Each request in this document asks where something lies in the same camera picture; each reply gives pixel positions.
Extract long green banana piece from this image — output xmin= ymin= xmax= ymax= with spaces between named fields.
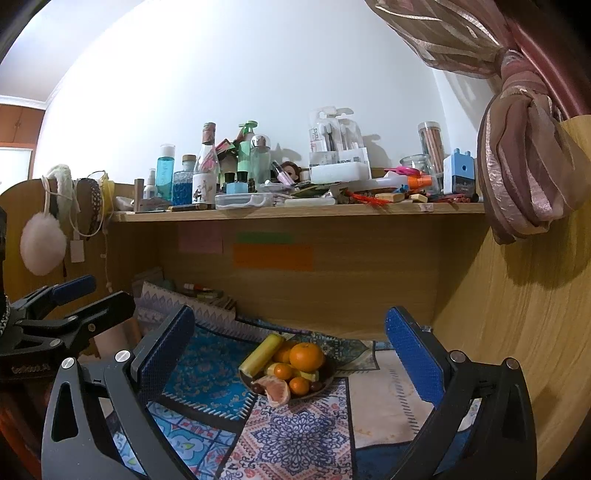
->
xmin=238 ymin=333 xmax=286 ymax=378

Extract short green banana piece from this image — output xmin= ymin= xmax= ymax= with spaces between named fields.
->
xmin=294 ymin=369 xmax=320 ymax=383

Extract large orange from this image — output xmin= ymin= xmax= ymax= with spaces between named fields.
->
xmin=290 ymin=342 xmax=325 ymax=372

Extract peeled grapefruit segment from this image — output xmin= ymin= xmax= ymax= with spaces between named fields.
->
xmin=252 ymin=375 xmax=290 ymax=408

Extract small tangerine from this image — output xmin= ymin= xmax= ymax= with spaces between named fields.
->
xmin=271 ymin=363 xmax=294 ymax=381
xmin=288 ymin=377 xmax=311 ymax=397

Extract medium orange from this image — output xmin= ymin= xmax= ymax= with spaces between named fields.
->
xmin=273 ymin=341 xmax=294 ymax=364

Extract white fluffy earmuffs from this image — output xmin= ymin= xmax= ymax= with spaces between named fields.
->
xmin=20 ymin=164 xmax=74 ymax=276

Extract patterned patchwork cloth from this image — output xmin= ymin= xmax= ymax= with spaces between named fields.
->
xmin=105 ymin=278 xmax=482 ymax=480

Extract dark round plate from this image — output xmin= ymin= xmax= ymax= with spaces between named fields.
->
xmin=238 ymin=357 xmax=335 ymax=401

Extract pink sticky paper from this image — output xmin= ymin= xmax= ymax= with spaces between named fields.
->
xmin=178 ymin=224 xmax=223 ymax=255

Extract green sticky paper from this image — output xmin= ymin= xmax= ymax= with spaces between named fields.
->
xmin=235 ymin=231 xmax=294 ymax=245

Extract wooden shelf board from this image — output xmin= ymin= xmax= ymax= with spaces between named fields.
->
xmin=111 ymin=202 xmax=485 ymax=223

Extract blue liquid bottle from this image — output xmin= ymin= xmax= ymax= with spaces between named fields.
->
xmin=155 ymin=144 xmax=175 ymax=201

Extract clear plastic flat box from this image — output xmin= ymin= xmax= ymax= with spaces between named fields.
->
xmin=214 ymin=193 xmax=273 ymax=210

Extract blue pencil sharpener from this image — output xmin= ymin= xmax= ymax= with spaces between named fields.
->
xmin=443 ymin=149 xmax=476 ymax=197

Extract pink knotted curtain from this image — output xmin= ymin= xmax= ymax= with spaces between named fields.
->
xmin=369 ymin=1 xmax=590 ymax=244

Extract green pump bottle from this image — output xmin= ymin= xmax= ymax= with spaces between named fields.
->
xmin=235 ymin=120 xmax=259 ymax=183

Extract glass jar of pencils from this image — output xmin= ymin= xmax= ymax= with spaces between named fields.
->
xmin=418 ymin=121 xmax=446 ymax=174

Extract white organizer box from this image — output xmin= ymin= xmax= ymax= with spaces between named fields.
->
xmin=308 ymin=106 xmax=372 ymax=185

